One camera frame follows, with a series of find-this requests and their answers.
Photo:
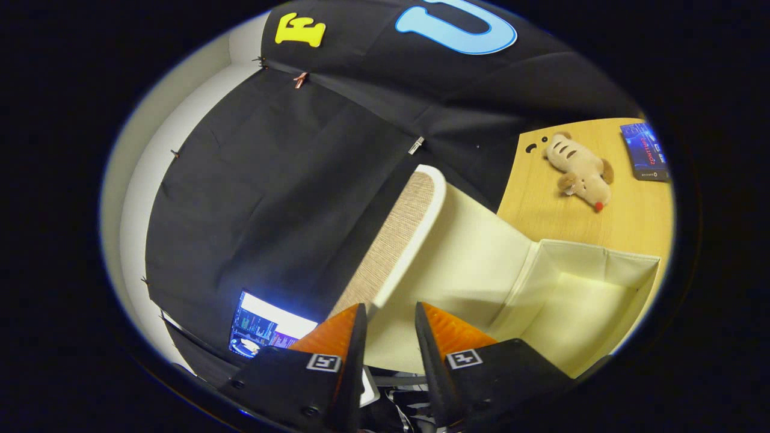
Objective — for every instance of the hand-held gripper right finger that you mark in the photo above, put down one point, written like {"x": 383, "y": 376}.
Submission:
{"x": 433, "y": 373}

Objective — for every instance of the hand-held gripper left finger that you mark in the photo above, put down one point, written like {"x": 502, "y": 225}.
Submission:
{"x": 355, "y": 373}

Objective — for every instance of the cream fabric storage box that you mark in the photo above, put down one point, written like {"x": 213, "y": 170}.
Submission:
{"x": 469, "y": 270}

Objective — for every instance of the lit computer monitor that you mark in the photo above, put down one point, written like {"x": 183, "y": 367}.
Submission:
{"x": 264, "y": 328}

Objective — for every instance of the silver clip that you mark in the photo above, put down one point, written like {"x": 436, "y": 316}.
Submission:
{"x": 416, "y": 145}

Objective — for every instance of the beige plush reindeer toy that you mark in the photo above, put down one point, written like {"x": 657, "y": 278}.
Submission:
{"x": 580, "y": 171}

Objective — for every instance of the copper clip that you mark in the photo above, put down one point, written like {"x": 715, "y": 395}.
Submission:
{"x": 299, "y": 79}

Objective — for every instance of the dark blue book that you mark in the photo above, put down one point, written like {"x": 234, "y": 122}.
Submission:
{"x": 646, "y": 150}

